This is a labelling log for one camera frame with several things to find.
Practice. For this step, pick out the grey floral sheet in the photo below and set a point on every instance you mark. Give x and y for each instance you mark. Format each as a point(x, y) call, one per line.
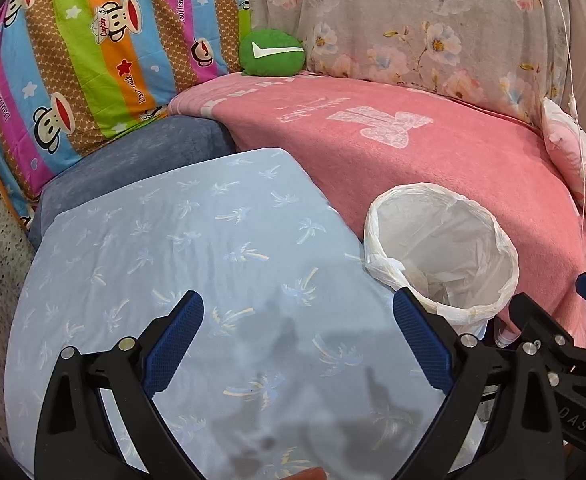
point(509, 56)

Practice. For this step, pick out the pink blanket with white bow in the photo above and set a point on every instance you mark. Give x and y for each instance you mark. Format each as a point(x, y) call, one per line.
point(357, 139)

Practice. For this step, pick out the colourful striped monkey sheet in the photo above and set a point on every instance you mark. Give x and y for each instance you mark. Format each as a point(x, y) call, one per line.
point(77, 74)

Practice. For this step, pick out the person's left hand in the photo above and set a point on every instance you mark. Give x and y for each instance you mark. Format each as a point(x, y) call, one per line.
point(309, 474)

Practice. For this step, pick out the green round check-mark cushion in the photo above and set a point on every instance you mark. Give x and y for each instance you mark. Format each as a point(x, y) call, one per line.
point(271, 53)

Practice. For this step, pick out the white bag lined trash bin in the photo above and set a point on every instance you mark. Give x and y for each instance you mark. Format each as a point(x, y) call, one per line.
point(448, 250)

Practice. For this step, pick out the light blue palm-print pillow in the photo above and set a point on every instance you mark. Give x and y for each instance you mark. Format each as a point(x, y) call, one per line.
point(298, 362)

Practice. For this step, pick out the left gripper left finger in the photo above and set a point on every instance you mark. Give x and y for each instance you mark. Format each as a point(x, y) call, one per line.
point(74, 437)

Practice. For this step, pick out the small pink pillow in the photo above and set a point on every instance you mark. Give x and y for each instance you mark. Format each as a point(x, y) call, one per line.
point(565, 143)

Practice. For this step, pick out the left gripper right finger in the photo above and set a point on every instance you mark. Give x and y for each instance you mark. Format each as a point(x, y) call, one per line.
point(454, 364)

